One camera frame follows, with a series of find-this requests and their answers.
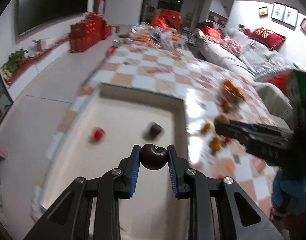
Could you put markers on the small orange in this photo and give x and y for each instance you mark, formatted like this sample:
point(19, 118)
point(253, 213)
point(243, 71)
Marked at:
point(207, 127)
point(239, 95)
point(230, 87)

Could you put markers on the yellow plum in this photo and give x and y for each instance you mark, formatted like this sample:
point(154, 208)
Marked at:
point(228, 107)
point(222, 118)

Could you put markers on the person's right forearm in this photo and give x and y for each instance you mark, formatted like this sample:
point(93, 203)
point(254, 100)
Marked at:
point(293, 195)

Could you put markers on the clear plastic bag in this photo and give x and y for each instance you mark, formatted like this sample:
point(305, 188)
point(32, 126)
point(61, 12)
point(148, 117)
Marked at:
point(170, 39)

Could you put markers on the cherry tomato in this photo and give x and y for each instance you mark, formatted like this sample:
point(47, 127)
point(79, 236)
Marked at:
point(99, 134)

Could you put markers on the dark window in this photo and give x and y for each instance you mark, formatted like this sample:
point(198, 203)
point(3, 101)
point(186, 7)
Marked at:
point(171, 0)

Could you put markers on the large red pillow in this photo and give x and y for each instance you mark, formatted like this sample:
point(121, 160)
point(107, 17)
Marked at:
point(268, 38)

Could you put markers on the black wall television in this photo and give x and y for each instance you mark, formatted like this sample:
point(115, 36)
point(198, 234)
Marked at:
point(52, 2)

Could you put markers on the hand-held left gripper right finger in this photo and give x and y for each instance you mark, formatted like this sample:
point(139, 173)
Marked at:
point(172, 172)

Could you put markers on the glass fruit bowl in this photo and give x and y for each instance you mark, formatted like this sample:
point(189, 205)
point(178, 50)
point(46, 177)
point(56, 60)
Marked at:
point(231, 102)

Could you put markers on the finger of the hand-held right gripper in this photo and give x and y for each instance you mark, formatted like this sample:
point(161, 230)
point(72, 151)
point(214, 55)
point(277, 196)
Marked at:
point(268, 152)
point(263, 132)

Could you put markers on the white tall cabinet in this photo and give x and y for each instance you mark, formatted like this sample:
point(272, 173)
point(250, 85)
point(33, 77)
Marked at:
point(125, 7)

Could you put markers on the pink blanket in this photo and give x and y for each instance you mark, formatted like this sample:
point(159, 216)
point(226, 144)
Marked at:
point(233, 45)

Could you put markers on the red sofa cushion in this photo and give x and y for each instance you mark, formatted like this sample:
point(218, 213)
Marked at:
point(279, 85)

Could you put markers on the white television console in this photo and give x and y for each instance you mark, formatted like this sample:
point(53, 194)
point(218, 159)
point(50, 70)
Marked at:
point(42, 62)

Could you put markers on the red cloth pile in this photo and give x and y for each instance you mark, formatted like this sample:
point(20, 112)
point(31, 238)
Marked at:
point(168, 18)

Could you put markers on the dark purple plum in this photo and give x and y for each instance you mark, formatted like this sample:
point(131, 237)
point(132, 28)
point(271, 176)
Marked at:
point(155, 129)
point(154, 156)

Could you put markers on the grey leather tray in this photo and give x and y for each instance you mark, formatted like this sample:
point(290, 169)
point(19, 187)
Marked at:
point(123, 120)

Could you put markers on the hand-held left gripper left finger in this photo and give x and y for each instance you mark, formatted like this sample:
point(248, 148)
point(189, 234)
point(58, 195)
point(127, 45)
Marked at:
point(135, 170)

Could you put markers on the red tomato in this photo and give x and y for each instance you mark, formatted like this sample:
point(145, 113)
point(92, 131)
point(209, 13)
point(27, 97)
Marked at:
point(226, 140)

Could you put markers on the yellow tomato near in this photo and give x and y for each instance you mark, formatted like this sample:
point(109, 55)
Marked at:
point(215, 144)

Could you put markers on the small red pillow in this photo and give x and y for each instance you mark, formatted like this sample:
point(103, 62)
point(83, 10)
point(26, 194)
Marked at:
point(213, 31)

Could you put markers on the checkered tablecloth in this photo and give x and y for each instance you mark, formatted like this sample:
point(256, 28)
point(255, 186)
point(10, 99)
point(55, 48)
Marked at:
point(153, 80)

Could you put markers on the green potted plant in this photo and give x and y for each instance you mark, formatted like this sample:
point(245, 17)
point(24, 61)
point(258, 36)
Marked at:
point(15, 60)

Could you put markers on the small white box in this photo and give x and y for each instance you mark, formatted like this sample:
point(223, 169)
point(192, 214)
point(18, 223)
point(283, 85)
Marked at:
point(41, 44)

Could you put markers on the light grey sofa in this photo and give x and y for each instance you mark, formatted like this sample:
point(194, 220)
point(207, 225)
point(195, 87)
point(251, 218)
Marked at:
point(243, 62)

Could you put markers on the dark glass cabinet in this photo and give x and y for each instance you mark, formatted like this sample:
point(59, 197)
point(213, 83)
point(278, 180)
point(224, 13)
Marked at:
point(0, 97)

